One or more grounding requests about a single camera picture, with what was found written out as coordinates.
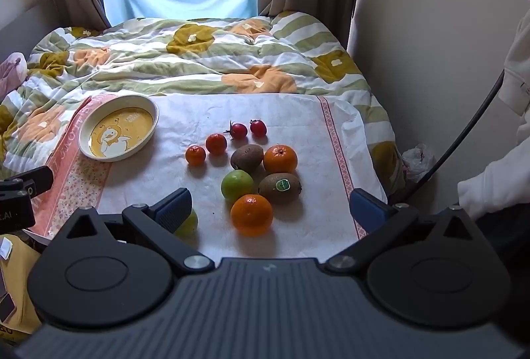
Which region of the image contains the green striped floral quilt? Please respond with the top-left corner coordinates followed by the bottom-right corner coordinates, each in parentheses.
top-left (0, 11), bottom-right (408, 198)

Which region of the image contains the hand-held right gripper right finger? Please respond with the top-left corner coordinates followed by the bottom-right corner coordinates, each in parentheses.
top-left (325, 188), bottom-right (484, 274)

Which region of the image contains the white tablecloth with pink border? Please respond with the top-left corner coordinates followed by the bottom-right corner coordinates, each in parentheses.
top-left (23, 93), bottom-right (388, 258)

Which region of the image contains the white plastic bag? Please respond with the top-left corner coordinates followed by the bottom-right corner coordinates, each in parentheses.
top-left (401, 144), bottom-right (438, 184)

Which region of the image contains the green apple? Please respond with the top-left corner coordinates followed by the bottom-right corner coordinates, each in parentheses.
top-left (174, 208), bottom-right (198, 238)
top-left (221, 169), bottom-right (255, 202)

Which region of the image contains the orange-red tomato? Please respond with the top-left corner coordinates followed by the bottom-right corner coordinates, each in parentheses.
top-left (206, 133), bottom-right (228, 155)
top-left (185, 145), bottom-right (206, 166)

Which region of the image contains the yellow bag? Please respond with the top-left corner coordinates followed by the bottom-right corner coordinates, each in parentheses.
top-left (0, 234), bottom-right (43, 344)

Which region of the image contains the kiwi with green sticker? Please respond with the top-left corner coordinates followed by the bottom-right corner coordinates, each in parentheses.
top-left (258, 172), bottom-right (303, 204)

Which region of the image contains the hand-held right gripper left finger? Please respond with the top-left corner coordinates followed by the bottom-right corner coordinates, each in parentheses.
top-left (54, 188), bottom-right (216, 277)

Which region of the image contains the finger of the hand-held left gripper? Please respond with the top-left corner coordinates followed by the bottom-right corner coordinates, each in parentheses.
top-left (0, 166), bottom-right (54, 199)

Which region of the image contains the grey bed headboard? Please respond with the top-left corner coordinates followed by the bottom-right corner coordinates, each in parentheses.
top-left (0, 0), bottom-right (57, 61)

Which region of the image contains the person in white sleeve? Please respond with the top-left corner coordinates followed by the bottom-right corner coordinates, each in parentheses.
top-left (457, 7), bottom-right (530, 219)

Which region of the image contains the pink plush toy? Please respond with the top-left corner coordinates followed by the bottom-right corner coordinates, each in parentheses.
top-left (0, 51), bottom-right (29, 99)

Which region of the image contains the orange mandarin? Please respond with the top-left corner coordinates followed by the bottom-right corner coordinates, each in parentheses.
top-left (263, 144), bottom-right (299, 175)
top-left (231, 194), bottom-right (274, 237)

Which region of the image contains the brown kiwi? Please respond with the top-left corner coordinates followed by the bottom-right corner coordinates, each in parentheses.
top-left (230, 144), bottom-right (264, 171)

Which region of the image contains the black cable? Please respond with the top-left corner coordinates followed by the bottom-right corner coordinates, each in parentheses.
top-left (391, 69), bottom-right (506, 206)

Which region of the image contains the yellow duck print bowl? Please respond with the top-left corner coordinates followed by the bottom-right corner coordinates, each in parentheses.
top-left (78, 94), bottom-right (160, 163)

